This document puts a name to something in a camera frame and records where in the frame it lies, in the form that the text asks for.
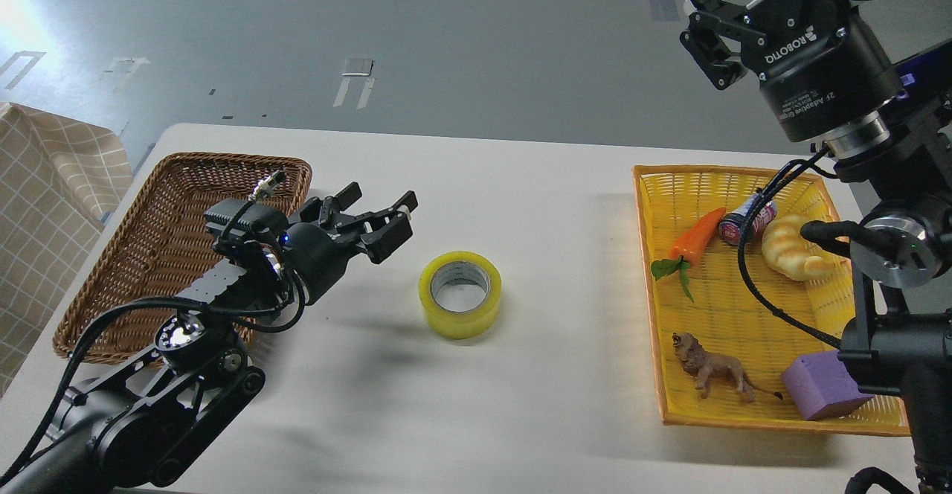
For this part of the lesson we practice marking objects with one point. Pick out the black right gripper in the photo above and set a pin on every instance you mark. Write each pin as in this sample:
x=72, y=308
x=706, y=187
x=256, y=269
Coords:
x=822, y=69

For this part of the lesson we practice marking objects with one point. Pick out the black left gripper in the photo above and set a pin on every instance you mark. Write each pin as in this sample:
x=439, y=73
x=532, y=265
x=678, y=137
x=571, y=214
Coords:
x=321, y=239

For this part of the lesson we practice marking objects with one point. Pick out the yellow tape roll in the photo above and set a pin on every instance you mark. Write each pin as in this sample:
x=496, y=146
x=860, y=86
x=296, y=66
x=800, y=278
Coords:
x=483, y=284

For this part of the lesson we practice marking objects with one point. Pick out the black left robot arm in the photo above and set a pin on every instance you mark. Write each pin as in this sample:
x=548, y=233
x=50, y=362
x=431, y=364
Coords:
x=147, y=420

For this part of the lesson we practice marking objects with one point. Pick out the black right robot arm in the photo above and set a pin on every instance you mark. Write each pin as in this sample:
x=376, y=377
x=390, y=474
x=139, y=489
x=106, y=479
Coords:
x=902, y=150

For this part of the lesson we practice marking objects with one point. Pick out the brown wicker basket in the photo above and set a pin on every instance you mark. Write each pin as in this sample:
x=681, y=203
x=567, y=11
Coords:
x=160, y=246

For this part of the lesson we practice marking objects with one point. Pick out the small purple can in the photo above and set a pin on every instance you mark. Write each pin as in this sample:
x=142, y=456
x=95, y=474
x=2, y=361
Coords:
x=730, y=227

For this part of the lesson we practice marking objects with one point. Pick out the toy croissant bread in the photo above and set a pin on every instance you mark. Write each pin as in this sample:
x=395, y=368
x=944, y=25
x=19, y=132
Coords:
x=787, y=252

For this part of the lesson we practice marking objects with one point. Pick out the orange toy carrot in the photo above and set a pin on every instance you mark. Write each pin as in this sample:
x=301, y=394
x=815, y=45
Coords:
x=688, y=251

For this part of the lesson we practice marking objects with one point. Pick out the yellow plastic basket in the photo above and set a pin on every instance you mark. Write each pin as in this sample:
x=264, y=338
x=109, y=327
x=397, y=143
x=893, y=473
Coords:
x=723, y=315

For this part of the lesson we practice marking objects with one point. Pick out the beige checkered cloth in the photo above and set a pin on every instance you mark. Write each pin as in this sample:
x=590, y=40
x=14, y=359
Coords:
x=60, y=180

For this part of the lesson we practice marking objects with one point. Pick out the brown toy lion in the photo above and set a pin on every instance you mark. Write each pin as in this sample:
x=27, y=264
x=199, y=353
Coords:
x=705, y=366

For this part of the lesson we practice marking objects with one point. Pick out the purple foam block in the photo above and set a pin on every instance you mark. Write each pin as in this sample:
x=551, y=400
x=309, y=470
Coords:
x=822, y=388

